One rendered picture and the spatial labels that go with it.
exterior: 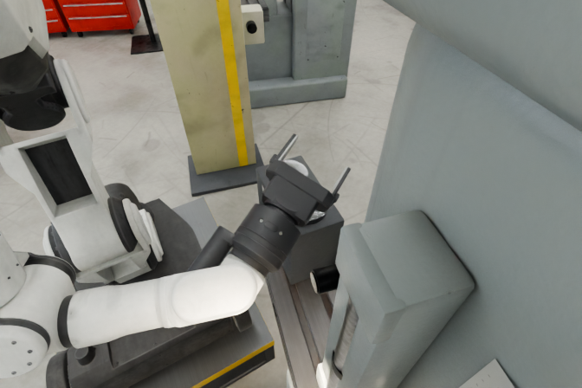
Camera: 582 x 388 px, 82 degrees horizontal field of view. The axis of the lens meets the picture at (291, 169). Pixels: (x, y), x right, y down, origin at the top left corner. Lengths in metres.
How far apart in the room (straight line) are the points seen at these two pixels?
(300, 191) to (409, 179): 0.38
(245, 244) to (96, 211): 0.44
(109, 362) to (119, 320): 0.70
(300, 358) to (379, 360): 0.59
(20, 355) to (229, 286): 0.24
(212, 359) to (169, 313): 0.87
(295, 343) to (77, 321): 0.42
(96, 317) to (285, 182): 0.31
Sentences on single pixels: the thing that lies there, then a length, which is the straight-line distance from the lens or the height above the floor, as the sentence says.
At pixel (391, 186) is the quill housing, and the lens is 0.18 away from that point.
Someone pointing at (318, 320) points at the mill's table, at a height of 0.93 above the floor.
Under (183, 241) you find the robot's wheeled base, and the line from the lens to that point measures 1.39.
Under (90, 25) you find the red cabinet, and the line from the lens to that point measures 4.94.
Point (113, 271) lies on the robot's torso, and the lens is 1.19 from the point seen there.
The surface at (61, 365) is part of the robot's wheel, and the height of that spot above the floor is 0.60.
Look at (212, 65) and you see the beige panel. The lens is 1.98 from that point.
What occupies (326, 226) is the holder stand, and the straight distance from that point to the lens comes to 0.69.
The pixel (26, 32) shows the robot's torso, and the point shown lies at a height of 1.50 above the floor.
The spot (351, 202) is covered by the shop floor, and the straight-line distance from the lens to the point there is 2.24.
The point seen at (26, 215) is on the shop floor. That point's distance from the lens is 2.70.
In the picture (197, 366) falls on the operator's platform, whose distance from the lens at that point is 1.35.
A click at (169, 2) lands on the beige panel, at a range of 1.85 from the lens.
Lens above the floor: 1.67
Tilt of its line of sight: 44 degrees down
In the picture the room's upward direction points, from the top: straight up
